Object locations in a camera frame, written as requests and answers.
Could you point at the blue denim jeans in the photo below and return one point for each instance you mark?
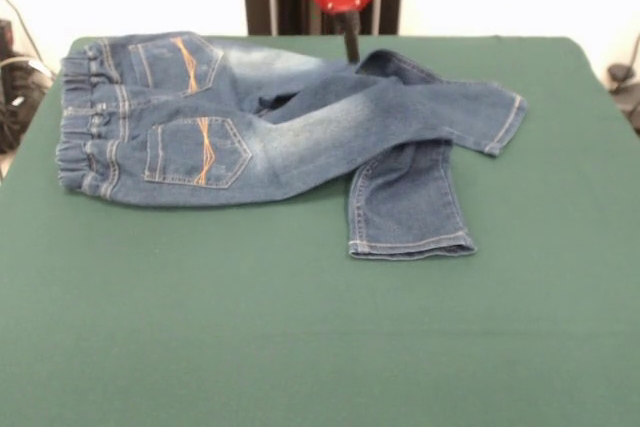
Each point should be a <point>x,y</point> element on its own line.
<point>300,137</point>

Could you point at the grey office chair base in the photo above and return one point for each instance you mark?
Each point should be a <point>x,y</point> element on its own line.
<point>625,92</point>

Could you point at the dark green table cloth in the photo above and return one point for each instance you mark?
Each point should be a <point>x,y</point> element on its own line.
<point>300,347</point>

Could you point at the black equipment pile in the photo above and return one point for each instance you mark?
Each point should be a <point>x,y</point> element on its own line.
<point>20,97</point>

